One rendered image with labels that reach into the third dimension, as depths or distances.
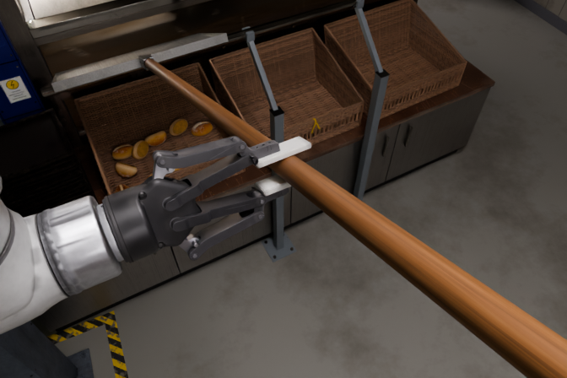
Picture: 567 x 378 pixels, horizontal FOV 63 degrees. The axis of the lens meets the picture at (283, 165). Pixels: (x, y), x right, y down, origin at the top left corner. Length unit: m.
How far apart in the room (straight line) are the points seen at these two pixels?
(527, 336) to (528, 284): 2.36
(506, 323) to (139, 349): 2.11
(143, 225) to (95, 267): 0.06
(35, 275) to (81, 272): 0.04
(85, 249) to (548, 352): 0.38
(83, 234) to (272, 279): 1.95
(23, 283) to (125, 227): 0.10
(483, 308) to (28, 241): 0.38
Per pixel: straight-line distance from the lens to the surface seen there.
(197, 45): 1.56
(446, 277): 0.34
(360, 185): 2.41
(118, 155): 2.14
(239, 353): 2.25
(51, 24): 1.96
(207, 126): 2.16
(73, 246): 0.48
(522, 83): 3.78
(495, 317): 0.31
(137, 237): 0.49
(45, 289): 0.50
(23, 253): 0.48
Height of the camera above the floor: 2.11
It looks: 49 degrees down
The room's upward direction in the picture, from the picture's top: straight up
